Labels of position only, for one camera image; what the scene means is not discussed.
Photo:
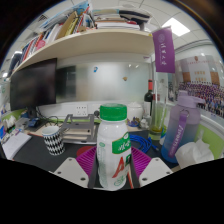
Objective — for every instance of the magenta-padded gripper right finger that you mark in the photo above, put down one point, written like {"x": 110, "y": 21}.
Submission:
{"x": 155, "y": 171}

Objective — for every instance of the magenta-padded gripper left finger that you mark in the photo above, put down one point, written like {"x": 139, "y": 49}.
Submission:
{"x": 70, "y": 170}

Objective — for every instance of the white drink bottle green cap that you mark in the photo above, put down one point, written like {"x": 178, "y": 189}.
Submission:
{"x": 111, "y": 133}

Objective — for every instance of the purple blue water bottle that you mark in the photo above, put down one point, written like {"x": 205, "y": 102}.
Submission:
{"x": 185, "y": 130}

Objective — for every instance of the flat round red coaster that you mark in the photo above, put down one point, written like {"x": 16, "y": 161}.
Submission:
{"x": 83, "y": 150}

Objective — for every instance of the black white checkered mug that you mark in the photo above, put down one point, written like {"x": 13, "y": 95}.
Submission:
{"x": 54, "y": 141}

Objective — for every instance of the black desk mat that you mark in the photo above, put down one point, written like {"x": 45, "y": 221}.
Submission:
{"x": 33, "y": 153}

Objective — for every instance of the white crumpled tissue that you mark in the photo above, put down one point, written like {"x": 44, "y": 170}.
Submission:
{"x": 193, "y": 153}

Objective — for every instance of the tall clear green glass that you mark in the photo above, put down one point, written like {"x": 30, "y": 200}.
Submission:
{"x": 156, "y": 126}

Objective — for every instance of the grey metal laptop stand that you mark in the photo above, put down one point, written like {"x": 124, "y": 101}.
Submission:
{"x": 80, "y": 125}

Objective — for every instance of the small blue device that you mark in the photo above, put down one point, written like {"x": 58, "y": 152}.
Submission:
{"x": 34, "y": 122}

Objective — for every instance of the white paper sheets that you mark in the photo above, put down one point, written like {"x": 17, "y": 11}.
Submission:
{"x": 15, "y": 145}

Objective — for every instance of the white ceramic jar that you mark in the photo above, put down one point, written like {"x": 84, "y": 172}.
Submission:
{"x": 135, "y": 111}

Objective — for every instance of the dark wine bottle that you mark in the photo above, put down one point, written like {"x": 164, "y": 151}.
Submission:
{"x": 149, "y": 96}

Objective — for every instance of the black computer monitor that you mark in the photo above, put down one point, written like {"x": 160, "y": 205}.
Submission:
{"x": 33, "y": 85}

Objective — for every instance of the group photo poster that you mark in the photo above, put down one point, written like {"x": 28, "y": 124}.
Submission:
{"x": 206, "y": 90}

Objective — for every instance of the purple hanging banner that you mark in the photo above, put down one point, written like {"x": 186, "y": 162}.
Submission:
{"x": 164, "y": 50}

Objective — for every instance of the beige shelf with books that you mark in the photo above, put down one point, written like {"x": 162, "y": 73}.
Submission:
{"x": 93, "y": 41}

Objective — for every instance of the white wall power socket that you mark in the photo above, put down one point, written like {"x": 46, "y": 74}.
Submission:
{"x": 81, "y": 110}

